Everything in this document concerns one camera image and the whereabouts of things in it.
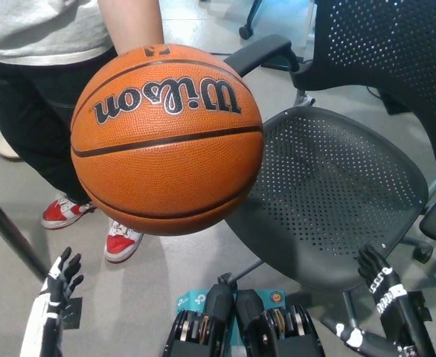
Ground red white sneaker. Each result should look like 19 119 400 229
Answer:
41 196 97 231
103 219 144 264

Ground person gray shirt black pants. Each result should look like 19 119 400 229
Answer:
0 0 119 206

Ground black metal pole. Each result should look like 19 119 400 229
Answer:
0 180 50 283

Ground white shoe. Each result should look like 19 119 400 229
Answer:
0 129 22 161

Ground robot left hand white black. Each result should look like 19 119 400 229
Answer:
19 247 85 357

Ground teal tp-link box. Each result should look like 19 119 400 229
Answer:
176 288 288 357

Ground black floor box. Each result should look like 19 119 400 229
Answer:
366 85 414 116

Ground black wheeled chair base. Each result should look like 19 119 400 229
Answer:
238 0 264 40

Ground robot right hand white black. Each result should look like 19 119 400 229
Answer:
335 244 436 357

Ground orange Wilson basketball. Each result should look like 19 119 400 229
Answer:
70 43 266 237

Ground black perforated office chair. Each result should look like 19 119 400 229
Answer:
217 0 436 335

